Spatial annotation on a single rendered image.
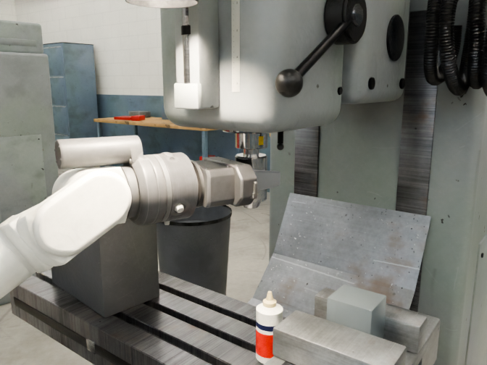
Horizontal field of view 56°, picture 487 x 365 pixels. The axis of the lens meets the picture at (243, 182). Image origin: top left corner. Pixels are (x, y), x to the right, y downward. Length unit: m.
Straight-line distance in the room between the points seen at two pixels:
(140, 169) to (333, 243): 0.55
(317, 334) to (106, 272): 0.41
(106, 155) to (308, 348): 0.33
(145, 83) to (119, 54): 0.75
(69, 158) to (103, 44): 7.61
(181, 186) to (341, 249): 0.51
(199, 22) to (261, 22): 0.07
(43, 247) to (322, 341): 0.33
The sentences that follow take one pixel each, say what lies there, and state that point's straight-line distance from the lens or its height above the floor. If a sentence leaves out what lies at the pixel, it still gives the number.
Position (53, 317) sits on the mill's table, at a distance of 0.98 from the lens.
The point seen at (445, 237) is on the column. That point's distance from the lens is 0.96.
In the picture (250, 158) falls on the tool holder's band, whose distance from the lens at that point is 0.64.
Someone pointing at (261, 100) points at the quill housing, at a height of 1.35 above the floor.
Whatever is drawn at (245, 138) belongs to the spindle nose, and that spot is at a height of 1.30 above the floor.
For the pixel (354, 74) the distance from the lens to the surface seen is 0.68.
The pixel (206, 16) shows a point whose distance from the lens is 0.56.
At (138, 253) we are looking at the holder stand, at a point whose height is 1.06.
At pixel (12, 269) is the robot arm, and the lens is 0.53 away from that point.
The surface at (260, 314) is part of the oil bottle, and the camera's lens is 0.69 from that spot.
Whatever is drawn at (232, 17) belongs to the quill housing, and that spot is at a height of 1.44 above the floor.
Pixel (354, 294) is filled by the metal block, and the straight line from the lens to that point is 0.63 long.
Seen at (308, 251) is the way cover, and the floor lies 1.01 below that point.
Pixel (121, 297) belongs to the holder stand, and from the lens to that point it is 0.88.
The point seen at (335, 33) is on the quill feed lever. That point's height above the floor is 1.43.
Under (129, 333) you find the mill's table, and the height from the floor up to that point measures 0.96.
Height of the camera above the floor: 1.37
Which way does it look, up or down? 12 degrees down
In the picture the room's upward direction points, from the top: straight up
